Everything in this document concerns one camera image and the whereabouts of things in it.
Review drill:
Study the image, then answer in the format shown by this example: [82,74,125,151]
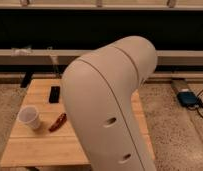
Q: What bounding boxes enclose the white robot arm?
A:
[61,36,157,171]

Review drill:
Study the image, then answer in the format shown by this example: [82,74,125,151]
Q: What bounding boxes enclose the black phone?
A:
[49,86,60,103]

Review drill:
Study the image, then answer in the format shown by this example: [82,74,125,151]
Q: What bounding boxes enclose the red chili pepper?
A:
[49,113,67,132]

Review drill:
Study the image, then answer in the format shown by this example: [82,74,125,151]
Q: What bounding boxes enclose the thin metal stand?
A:
[47,46,61,79]

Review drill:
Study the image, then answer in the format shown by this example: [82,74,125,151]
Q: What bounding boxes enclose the white paper cup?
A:
[17,105,41,130]

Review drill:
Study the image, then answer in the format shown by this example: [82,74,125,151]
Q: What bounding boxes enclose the blue box on floor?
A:
[177,91,198,107]

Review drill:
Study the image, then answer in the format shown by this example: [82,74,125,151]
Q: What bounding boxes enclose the black cable on floor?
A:
[186,82,203,120]

